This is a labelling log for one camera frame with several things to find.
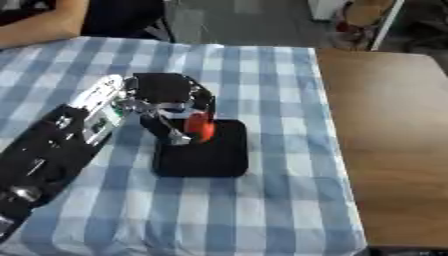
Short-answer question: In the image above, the white chair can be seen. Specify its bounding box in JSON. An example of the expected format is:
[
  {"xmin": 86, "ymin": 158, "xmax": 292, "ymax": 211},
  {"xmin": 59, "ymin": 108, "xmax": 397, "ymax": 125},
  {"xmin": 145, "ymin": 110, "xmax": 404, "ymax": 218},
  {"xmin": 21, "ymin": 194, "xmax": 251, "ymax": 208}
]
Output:
[{"xmin": 330, "ymin": 0, "xmax": 406, "ymax": 52}]

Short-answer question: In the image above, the black box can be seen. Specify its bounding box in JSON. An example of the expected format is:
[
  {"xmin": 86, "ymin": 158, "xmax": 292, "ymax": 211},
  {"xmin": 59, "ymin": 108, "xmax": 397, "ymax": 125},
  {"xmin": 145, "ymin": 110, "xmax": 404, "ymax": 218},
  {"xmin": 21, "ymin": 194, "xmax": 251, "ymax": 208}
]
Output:
[{"xmin": 152, "ymin": 118, "xmax": 251, "ymax": 178}]

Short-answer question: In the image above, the orange toy carrot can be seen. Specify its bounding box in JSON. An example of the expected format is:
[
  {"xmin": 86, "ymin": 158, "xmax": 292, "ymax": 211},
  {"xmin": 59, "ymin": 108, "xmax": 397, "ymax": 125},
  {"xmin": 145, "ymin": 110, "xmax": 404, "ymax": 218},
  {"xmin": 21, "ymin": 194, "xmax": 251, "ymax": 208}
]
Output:
[{"xmin": 182, "ymin": 111, "xmax": 217, "ymax": 144}]

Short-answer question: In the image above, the brown wooden table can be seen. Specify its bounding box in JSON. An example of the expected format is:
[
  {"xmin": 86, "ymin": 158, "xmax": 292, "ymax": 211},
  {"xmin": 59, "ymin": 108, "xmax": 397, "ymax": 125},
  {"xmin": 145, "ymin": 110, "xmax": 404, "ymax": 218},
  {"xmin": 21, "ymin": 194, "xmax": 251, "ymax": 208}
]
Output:
[{"xmin": 315, "ymin": 48, "xmax": 448, "ymax": 248}]

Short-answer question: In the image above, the person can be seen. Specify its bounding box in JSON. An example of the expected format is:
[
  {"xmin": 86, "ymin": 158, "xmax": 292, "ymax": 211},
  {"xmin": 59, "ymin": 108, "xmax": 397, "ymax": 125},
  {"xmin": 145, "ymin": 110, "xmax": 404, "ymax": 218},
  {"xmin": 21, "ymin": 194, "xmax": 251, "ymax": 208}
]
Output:
[{"xmin": 0, "ymin": 0, "xmax": 172, "ymax": 50}]

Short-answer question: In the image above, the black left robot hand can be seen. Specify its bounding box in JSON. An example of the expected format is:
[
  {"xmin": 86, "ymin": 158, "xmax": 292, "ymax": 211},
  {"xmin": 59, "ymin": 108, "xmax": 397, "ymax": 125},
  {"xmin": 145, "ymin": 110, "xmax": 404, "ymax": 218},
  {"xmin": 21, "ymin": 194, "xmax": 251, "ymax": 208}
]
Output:
[{"xmin": 119, "ymin": 72, "xmax": 217, "ymax": 147}]

